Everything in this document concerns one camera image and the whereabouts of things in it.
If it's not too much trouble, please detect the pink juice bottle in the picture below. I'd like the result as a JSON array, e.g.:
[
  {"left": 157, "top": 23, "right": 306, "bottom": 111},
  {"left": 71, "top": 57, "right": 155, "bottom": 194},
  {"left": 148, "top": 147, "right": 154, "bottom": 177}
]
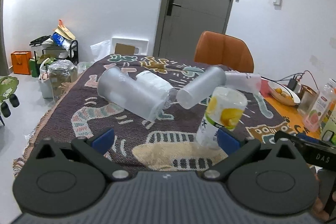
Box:
[{"left": 302, "top": 79, "right": 336, "bottom": 133}]

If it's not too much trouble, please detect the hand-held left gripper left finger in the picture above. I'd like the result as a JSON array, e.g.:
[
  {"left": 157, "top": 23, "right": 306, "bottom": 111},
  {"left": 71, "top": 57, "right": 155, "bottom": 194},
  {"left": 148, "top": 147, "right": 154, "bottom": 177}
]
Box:
[{"left": 34, "top": 127, "right": 131, "bottom": 181}]

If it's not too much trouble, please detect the black shoe rack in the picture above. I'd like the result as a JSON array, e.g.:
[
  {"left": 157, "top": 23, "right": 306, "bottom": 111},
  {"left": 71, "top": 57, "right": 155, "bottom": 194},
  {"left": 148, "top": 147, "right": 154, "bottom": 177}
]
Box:
[{"left": 42, "top": 40, "right": 79, "bottom": 67}]

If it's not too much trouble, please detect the white flat box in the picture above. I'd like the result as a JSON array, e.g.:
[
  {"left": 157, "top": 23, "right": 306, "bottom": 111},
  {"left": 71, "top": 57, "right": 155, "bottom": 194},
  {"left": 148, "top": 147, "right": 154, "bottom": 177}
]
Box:
[{"left": 111, "top": 36, "right": 150, "bottom": 56}]

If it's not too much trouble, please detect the large frosted plastic cup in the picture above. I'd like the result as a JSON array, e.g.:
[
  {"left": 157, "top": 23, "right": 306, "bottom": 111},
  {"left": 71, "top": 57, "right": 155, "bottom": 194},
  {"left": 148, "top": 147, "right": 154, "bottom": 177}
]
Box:
[{"left": 97, "top": 67, "right": 172, "bottom": 121}]

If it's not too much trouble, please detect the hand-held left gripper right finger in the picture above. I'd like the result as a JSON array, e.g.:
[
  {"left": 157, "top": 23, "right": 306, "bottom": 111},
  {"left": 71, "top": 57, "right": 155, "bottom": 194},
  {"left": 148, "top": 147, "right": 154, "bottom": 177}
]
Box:
[{"left": 202, "top": 127, "right": 303, "bottom": 183}]

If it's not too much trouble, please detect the large clear plastic jar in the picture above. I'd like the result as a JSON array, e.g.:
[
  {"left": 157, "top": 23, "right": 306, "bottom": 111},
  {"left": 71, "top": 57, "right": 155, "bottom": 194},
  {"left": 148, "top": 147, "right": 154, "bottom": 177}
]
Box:
[{"left": 48, "top": 59, "right": 79, "bottom": 102}]

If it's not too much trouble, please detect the glass jar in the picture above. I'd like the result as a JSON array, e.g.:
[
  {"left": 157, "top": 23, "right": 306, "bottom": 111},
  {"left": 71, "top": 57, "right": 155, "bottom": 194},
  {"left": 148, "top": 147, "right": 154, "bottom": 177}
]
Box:
[{"left": 297, "top": 91, "right": 320, "bottom": 116}]

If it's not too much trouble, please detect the printed blanket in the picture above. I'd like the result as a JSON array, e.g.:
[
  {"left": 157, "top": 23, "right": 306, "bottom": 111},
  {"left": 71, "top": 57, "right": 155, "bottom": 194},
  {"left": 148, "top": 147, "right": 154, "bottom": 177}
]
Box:
[{"left": 13, "top": 53, "right": 288, "bottom": 178}]

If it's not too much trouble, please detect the orange cat print cloth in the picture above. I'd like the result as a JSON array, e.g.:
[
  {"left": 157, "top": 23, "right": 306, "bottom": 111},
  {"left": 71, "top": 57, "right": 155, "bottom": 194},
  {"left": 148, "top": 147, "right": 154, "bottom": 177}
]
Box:
[{"left": 245, "top": 93, "right": 336, "bottom": 156}]

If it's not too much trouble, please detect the orange chair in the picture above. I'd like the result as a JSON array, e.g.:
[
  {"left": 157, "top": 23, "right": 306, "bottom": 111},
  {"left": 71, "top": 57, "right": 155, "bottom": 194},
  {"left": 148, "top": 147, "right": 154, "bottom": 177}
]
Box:
[{"left": 194, "top": 31, "right": 255, "bottom": 74}]

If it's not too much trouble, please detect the black charger with cables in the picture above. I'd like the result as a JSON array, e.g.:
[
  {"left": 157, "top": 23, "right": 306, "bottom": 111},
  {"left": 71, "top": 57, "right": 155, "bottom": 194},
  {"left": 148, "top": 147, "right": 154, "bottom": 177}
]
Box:
[{"left": 259, "top": 70, "right": 319, "bottom": 92}]

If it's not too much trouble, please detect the brown cardboard piece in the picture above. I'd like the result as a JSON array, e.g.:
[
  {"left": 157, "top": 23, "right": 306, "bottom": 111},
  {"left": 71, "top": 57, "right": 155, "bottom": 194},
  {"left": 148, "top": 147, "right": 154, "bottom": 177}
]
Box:
[{"left": 114, "top": 43, "right": 139, "bottom": 55}]

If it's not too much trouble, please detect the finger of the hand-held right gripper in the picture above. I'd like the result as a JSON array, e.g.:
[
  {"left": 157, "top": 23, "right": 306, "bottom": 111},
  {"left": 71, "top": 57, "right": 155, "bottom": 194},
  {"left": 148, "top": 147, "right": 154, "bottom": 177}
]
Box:
[
  {"left": 295, "top": 133, "right": 336, "bottom": 149},
  {"left": 274, "top": 131, "right": 308, "bottom": 165}
]

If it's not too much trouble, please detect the brown paper bag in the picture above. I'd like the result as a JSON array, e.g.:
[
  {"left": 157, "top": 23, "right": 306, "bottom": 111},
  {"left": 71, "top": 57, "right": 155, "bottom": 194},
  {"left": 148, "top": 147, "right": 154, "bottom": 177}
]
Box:
[{"left": 54, "top": 19, "right": 76, "bottom": 41}]

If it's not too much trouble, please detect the orange box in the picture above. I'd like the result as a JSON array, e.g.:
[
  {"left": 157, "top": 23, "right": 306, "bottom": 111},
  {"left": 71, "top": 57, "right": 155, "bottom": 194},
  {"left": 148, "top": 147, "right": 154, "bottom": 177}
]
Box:
[{"left": 10, "top": 51, "right": 32, "bottom": 75}]

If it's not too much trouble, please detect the white plastic bag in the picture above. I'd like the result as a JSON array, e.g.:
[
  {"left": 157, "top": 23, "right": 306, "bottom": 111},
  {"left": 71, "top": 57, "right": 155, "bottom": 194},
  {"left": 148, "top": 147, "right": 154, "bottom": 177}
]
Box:
[{"left": 90, "top": 40, "right": 112, "bottom": 62}]

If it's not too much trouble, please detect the green box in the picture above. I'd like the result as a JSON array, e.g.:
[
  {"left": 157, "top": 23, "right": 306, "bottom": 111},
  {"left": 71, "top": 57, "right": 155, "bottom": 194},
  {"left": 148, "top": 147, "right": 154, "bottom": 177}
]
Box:
[{"left": 28, "top": 57, "right": 42, "bottom": 78}]

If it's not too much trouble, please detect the white shopping bag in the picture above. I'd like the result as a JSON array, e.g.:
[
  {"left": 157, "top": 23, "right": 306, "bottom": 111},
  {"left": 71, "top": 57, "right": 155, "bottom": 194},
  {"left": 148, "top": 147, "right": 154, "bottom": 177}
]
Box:
[{"left": 38, "top": 72, "right": 54, "bottom": 99}]

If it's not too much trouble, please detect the small frosted plastic cup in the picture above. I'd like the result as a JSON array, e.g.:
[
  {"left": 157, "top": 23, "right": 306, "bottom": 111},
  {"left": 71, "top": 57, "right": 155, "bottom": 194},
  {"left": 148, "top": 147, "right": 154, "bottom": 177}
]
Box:
[{"left": 176, "top": 66, "right": 227, "bottom": 109}]

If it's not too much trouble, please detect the black door handle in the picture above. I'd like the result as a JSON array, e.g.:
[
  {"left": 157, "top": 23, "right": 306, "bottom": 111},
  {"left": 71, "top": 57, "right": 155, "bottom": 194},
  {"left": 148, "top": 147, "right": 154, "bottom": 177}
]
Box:
[{"left": 166, "top": 0, "right": 182, "bottom": 16}]

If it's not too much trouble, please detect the black flat item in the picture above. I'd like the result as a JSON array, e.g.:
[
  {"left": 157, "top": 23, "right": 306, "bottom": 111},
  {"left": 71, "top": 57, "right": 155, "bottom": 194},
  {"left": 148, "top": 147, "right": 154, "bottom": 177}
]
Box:
[{"left": 29, "top": 35, "right": 51, "bottom": 46}]

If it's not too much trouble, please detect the white bowl of oranges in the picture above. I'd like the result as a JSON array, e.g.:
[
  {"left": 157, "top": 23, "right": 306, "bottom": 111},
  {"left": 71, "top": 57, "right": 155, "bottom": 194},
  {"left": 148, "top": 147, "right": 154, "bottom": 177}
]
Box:
[{"left": 268, "top": 80, "right": 301, "bottom": 106}]

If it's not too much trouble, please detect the person's right hand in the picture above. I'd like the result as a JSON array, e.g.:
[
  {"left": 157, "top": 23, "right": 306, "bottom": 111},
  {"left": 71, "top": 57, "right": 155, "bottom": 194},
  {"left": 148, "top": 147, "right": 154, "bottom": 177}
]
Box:
[{"left": 311, "top": 191, "right": 336, "bottom": 224}]

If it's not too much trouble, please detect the blue and white bag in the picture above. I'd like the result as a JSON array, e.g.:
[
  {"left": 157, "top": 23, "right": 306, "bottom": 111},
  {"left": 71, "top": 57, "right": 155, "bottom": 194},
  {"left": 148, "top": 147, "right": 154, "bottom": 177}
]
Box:
[{"left": 51, "top": 32, "right": 72, "bottom": 51}]

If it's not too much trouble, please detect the green drink carton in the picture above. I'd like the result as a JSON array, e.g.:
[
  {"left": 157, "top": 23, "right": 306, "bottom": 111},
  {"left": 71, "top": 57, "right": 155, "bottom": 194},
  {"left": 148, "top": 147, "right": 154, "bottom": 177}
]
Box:
[{"left": 320, "top": 107, "right": 336, "bottom": 146}]

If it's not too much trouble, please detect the lemon print cup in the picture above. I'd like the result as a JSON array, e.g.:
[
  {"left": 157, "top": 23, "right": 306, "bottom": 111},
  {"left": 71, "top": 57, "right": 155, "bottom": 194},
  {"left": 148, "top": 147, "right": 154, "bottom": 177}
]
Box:
[{"left": 196, "top": 86, "right": 248, "bottom": 150}]

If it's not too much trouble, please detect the copper cup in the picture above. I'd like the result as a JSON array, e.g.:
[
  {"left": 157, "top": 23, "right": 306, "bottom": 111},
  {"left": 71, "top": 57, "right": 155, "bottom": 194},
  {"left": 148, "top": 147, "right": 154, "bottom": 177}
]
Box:
[{"left": 300, "top": 84, "right": 318, "bottom": 98}]

